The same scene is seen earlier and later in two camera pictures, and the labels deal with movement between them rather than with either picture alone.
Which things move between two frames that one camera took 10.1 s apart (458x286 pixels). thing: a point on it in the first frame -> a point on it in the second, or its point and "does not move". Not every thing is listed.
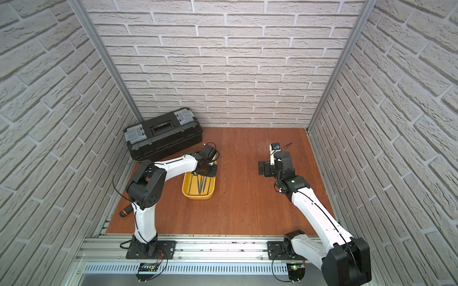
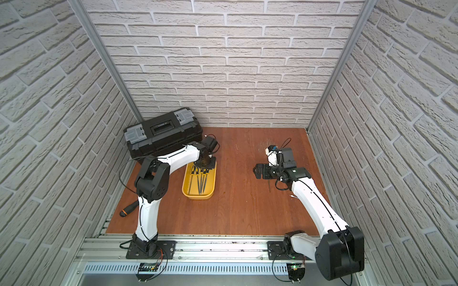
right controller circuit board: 296,271 does not move
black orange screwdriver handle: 126,210 does not move
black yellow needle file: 208,187 -> 201,172
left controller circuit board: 146,270 does not move
